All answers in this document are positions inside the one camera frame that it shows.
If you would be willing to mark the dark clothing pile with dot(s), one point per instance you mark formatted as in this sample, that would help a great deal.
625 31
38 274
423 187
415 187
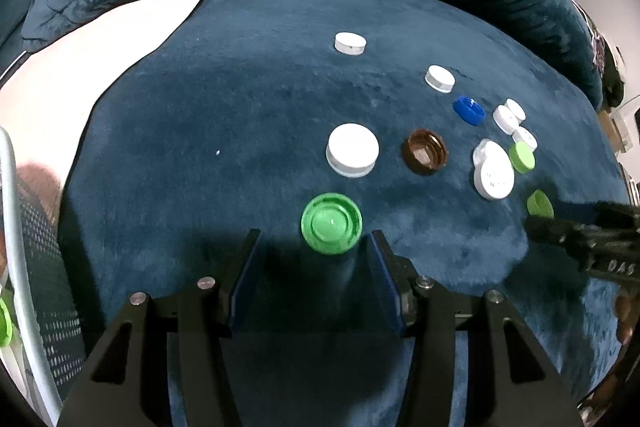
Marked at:
612 72

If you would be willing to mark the person's right hand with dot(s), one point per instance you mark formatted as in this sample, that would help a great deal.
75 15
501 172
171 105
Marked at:
628 317

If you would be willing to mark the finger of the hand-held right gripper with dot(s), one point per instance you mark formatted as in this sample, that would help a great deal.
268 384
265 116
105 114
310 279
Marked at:
560 234
620 214

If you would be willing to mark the dark blue plush bed sheet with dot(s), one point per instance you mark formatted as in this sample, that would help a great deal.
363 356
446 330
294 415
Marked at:
225 82

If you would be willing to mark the cardboard box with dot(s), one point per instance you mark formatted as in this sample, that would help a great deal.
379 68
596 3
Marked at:
620 127

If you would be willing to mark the lime green bottle cap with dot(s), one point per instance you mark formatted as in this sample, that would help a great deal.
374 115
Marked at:
540 204
522 158
3 322

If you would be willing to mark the large white bottle cap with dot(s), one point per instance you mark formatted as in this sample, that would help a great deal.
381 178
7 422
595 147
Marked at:
495 177
352 149

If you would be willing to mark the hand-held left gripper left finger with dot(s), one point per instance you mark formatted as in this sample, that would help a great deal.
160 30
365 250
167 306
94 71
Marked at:
245 277

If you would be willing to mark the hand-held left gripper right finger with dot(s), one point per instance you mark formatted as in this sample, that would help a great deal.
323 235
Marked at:
385 282

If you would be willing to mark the blue bottle cap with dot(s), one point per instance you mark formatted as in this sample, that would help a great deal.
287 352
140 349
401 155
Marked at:
469 109

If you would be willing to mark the dark green bottle cap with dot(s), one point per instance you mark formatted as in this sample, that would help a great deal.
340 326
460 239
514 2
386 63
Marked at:
331 223

